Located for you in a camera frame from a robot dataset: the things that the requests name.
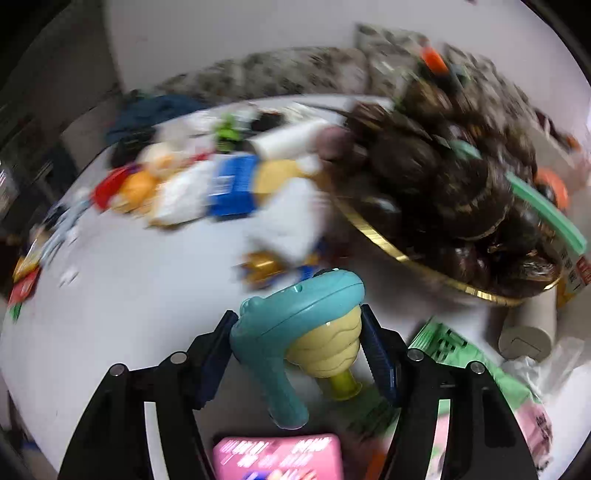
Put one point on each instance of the orange cap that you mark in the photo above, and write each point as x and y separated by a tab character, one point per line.
434	60

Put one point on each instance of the pink packet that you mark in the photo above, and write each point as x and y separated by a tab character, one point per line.
535	429

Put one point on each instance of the blue box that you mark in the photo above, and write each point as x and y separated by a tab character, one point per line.
233	187

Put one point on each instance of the orange plush toy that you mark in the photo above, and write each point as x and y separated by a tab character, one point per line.
138	184

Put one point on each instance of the pink box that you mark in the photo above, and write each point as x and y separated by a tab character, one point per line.
277	457

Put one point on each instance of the white paper roll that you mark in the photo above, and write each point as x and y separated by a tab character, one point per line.
286	138

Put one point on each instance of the clear plastic bag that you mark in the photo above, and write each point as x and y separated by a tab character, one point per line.
554	369

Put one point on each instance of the floral sofa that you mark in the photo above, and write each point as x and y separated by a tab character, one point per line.
295	69

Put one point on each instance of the blue cloth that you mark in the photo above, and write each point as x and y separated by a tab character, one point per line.
157	113

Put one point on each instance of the white cylinder bottle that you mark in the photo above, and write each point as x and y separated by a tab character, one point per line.
526	337

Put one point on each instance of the white cloth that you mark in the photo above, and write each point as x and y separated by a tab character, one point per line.
291	221

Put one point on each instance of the green toy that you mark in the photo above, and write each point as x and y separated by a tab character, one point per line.
227	131

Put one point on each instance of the teal toy gun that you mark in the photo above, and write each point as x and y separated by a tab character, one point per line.
277	323

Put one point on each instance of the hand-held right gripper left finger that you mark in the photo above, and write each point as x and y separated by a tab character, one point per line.
214	364

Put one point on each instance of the tray of brown chocolates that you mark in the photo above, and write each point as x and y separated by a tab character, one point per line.
443	184

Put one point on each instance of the gold blue toy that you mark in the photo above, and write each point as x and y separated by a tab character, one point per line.
263	267

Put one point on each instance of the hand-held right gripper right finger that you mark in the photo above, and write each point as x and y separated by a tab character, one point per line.
381	364

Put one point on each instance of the small green packet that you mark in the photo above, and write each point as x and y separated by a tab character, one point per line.
16	311

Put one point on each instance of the white packet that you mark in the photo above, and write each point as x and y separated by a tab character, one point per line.
184	194

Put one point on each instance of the yellow red snack packet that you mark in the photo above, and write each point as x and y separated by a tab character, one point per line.
28	258

